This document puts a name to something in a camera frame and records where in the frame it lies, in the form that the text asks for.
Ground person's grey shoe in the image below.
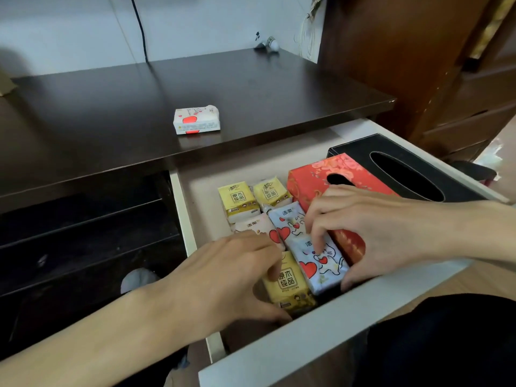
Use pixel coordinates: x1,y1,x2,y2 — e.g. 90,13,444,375
120,268,161,296

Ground maroon and black slipper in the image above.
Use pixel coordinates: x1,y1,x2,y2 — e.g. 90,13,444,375
447,160,497,183

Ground black television power cable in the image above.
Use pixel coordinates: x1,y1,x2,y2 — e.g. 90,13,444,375
128,0,150,63

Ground brown wooden cabinet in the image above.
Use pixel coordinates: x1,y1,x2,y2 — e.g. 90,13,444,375
316,0,516,162

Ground white drawer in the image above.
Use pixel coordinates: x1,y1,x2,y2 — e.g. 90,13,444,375
169,118,511,387

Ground blue tissue packet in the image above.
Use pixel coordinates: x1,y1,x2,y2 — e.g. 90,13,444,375
286,232,350,297
267,201,309,245

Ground person's left forearm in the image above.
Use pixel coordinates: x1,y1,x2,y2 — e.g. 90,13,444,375
0,288,190,387

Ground red floral tissue box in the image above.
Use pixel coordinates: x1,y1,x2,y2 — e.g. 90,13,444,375
286,153,400,266

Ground white crumpled paper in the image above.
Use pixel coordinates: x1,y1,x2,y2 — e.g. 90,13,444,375
474,139,505,182

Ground gold cabinet handle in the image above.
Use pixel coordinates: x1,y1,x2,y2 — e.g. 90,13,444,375
469,0,516,60

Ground person's left hand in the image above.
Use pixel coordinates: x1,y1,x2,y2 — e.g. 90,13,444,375
136,231,293,348

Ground person's right hand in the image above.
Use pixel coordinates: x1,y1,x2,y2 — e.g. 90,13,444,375
304,184,475,293

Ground blue fringed cloth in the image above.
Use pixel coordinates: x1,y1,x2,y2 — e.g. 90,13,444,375
294,0,327,63

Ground white game controller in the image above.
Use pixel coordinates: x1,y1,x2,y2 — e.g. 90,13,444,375
254,31,281,53

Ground person's black trousers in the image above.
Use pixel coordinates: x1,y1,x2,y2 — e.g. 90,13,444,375
353,293,516,387

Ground black tissue box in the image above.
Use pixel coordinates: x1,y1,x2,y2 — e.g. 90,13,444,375
326,133,486,203

